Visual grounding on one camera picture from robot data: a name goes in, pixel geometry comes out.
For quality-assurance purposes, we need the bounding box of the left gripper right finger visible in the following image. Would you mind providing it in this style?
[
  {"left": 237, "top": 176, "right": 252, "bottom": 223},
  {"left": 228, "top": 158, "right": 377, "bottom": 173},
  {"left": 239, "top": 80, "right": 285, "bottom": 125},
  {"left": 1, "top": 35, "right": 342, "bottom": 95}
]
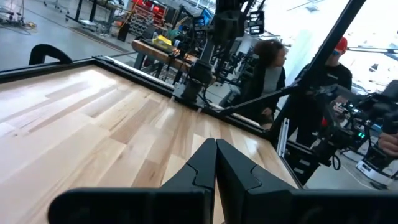
[{"left": 216, "top": 139, "right": 398, "bottom": 224}]

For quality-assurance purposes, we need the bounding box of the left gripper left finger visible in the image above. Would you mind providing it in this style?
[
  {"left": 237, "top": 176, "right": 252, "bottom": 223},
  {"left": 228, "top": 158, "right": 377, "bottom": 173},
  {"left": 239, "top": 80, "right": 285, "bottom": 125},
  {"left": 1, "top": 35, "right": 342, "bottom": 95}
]
[{"left": 48, "top": 138, "right": 217, "bottom": 224}]

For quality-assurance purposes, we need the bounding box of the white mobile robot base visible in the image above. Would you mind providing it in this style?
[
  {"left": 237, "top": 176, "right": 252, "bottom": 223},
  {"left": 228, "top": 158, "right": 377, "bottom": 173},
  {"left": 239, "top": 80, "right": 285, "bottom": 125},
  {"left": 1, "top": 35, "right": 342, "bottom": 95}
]
[{"left": 356, "top": 158, "right": 398, "bottom": 187}]

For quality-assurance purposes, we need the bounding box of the silver aluminium extrusion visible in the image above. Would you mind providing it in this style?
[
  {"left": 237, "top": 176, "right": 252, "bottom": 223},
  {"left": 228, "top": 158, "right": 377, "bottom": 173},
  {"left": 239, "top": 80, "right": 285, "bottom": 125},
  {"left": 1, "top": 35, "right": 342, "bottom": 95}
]
[{"left": 277, "top": 117, "right": 290, "bottom": 158}]

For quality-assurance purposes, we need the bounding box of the person's hand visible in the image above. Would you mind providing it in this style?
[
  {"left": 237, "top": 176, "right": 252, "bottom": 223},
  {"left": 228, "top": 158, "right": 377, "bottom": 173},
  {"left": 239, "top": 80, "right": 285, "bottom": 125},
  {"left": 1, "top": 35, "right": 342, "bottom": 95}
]
[{"left": 377, "top": 132, "right": 398, "bottom": 156}]

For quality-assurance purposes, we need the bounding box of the person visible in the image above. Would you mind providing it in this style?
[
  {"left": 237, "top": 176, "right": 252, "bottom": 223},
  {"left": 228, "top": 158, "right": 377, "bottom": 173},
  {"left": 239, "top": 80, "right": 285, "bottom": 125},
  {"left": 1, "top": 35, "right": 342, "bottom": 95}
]
[
  {"left": 285, "top": 36, "right": 353, "bottom": 147},
  {"left": 239, "top": 39, "right": 287, "bottom": 127}
]

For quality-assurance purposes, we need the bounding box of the background wooden desk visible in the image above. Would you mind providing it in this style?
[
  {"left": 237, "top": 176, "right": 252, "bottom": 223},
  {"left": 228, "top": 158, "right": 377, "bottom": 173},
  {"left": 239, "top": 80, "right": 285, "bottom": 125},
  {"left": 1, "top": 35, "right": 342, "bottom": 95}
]
[{"left": 131, "top": 39, "right": 200, "bottom": 74}]

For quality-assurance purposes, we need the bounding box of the yellow bundle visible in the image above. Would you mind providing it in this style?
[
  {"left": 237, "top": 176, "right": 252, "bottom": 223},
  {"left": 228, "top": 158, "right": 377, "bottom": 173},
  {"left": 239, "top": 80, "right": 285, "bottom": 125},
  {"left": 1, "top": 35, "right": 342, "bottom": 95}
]
[{"left": 152, "top": 34, "right": 174, "bottom": 50}]

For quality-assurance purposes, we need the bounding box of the black handheld camera rig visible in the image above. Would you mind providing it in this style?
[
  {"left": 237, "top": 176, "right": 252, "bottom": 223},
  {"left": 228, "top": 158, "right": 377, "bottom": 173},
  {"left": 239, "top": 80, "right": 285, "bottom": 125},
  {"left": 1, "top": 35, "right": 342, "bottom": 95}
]
[{"left": 313, "top": 80, "right": 398, "bottom": 169}]

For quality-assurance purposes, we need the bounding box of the black aluminium rig frame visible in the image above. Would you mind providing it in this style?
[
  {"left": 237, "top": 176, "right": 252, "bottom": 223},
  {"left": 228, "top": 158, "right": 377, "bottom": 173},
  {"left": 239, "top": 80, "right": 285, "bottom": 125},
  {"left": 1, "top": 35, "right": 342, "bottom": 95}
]
[{"left": 0, "top": 0, "right": 368, "bottom": 187}]

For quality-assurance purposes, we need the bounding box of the black frame clamp bracket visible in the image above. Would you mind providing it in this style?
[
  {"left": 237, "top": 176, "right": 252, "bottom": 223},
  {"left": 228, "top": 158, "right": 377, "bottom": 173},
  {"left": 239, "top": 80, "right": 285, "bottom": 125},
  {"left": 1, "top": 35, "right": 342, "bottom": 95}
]
[{"left": 29, "top": 43, "right": 73, "bottom": 65}]

